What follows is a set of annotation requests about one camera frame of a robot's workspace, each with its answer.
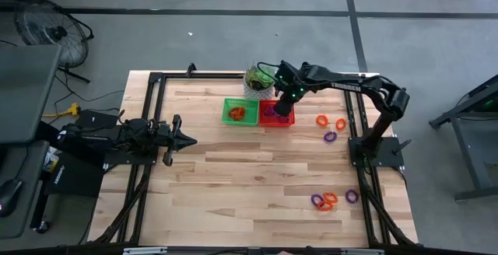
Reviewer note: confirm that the grey desk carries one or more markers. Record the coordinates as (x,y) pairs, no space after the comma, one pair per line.
(27,193)

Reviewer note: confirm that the white yellow packet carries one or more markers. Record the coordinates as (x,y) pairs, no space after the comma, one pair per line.
(50,161)

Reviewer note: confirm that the dark grey flat panel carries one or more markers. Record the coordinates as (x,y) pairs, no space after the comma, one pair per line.
(27,91)

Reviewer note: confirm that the black box white lettering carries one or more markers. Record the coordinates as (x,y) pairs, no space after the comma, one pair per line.
(74,177)

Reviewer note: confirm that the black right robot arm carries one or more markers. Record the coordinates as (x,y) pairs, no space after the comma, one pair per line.
(350,86)

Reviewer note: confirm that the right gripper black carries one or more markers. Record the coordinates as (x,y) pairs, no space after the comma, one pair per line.
(292,84)

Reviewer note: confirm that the silver metal bracket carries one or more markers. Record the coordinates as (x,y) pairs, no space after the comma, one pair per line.
(144,250)
(362,251)

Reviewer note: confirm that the black aluminium table frame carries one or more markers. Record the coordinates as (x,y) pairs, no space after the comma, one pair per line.
(194,77)

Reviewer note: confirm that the black metal side table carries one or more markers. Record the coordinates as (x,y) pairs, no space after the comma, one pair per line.
(474,146)

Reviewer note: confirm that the yellow power plug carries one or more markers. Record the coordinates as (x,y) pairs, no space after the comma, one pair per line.
(72,110)

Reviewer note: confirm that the black computer mouse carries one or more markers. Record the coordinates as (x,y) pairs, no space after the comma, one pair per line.
(9,196)

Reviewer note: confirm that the red plastic basket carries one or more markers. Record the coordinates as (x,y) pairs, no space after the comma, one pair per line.
(264,122)

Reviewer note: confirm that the black floor fan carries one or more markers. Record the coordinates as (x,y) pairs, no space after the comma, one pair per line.
(50,33)

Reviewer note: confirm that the green plastic basket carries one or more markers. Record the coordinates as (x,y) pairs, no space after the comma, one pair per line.
(253,105)

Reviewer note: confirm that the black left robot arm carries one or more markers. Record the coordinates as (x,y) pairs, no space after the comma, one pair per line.
(116,140)

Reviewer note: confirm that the potted succulent white pot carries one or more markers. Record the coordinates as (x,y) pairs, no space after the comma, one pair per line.
(257,86)

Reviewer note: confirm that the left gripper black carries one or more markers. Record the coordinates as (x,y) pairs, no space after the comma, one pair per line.
(167,138)

